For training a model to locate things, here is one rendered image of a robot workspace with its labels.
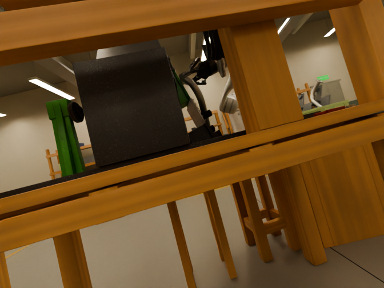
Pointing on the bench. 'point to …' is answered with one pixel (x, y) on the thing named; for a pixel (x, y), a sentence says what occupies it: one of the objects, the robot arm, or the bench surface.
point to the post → (376, 15)
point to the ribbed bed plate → (195, 114)
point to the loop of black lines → (214, 51)
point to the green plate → (181, 91)
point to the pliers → (334, 110)
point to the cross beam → (132, 23)
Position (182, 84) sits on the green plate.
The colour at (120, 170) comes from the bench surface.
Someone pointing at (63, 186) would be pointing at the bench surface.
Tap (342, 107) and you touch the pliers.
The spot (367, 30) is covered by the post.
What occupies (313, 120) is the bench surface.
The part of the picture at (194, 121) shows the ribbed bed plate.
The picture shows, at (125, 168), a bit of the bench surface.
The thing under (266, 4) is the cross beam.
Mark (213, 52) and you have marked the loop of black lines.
